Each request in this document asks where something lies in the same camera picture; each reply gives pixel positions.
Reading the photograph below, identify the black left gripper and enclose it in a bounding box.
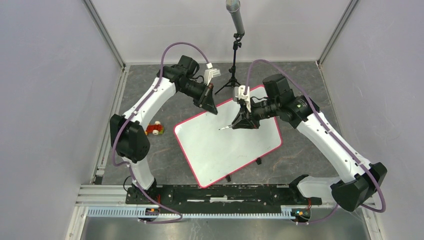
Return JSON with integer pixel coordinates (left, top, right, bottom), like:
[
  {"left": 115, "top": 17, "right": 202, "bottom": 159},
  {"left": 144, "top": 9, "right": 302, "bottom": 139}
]
[{"left": 179, "top": 80, "right": 218, "bottom": 116}]

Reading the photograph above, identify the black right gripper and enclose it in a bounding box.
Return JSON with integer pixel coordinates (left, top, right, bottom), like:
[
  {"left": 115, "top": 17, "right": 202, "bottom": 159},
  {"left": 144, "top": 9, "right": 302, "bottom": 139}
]
[{"left": 232, "top": 97, "right": 280, "bottom": 130}]

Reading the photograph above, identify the black white whiteboard marker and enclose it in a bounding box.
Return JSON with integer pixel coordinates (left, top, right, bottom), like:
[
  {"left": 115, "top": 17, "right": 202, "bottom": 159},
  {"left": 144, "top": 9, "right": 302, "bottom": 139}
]
[{"left": 218, "top": 125, "right": 232, "bottom": 131}]

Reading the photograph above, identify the pink framed whiteboard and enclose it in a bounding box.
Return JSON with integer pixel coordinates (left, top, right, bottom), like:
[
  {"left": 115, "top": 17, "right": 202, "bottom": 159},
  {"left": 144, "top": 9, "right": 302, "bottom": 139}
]
[{"left": 173, "top": 99, "right": 283, "bottom": 188}]

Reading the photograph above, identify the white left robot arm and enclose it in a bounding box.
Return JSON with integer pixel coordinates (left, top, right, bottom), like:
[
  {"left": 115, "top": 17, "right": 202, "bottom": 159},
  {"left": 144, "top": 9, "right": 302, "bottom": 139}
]
[{"left": 109, "top": 55, "right": 221, "bottom": 204}]

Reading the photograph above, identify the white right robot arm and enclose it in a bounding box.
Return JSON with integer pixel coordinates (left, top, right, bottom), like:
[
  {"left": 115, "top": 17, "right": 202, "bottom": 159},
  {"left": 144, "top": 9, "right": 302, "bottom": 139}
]
[{"left": 229, "top": 74, "right": 388, "bottom": 212}]

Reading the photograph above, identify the black tripod stand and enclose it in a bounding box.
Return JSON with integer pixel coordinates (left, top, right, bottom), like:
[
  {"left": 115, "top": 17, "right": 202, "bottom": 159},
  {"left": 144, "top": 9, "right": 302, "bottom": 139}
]
[{"left": 215, "top": 33, "right": 243, "bottom": 95}]

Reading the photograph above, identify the red yellow toy car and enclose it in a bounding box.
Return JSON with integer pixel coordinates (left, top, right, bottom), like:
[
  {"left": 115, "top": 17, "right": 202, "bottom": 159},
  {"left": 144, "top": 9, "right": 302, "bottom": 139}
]
[{"left": 144, "top": 121, "right": 164, "bottom": 136}]

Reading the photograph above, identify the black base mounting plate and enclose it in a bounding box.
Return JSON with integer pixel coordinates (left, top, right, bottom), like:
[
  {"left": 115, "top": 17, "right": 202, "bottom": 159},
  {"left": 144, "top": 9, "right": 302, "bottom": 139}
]
[{"left": 125, "top": 184, "right": 323, "bottom": 215}]

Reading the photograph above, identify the silver microphone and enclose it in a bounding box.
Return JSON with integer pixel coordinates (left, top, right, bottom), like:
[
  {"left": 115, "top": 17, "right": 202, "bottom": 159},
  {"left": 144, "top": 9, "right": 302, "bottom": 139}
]
[{"left": 225, "top": 0, "right": 245, "bottom": 36}]

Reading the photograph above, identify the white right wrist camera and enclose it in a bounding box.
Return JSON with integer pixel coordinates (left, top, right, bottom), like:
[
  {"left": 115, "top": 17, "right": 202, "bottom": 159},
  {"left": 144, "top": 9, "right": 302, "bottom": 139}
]
[{"left": 233, "top": 85, "right": 252, "bottom": 113}]

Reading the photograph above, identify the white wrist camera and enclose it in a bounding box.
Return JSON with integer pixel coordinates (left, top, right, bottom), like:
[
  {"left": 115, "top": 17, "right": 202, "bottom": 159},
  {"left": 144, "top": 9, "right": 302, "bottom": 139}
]
[
  {"left": 203, "top": 62, "right": 221, "bottom": 86},
  {"left": 233, "top": 85, "right": 252, "bottom": 113}
]

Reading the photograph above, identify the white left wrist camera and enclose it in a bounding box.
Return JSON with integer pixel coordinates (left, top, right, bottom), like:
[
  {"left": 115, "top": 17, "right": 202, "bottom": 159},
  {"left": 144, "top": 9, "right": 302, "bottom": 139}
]
[{"left": 203, "top": 62, "right": 221, "bottom": 86}]

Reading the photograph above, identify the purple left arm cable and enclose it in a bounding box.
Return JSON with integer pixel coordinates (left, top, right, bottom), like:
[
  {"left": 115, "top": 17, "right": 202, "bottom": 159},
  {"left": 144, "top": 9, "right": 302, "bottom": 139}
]
[{"left": 111, "top": 42, "right": 211, "bottom": 224}]

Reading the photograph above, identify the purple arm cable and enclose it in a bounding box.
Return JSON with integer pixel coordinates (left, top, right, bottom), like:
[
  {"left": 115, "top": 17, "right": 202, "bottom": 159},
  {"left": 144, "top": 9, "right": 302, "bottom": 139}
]
[
  {"left": 245, "top": 59, "right": 387, "bottom": 226},
  {"left": 111, "top": 42, "right": 211, "bottom": 224}
]

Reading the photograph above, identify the white toothed cable rail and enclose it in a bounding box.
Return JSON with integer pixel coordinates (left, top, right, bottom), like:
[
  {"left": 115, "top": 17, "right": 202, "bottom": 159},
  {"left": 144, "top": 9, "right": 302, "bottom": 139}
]
[{"left": 86, "top": 206, "right": 309, "bottom": 220}]

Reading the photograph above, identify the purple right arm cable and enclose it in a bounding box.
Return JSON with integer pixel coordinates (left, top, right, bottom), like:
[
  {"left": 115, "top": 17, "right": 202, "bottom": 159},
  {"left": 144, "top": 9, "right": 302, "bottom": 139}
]
[{"left": 245, "top": 59, "right": 387, "bottom": 226}]

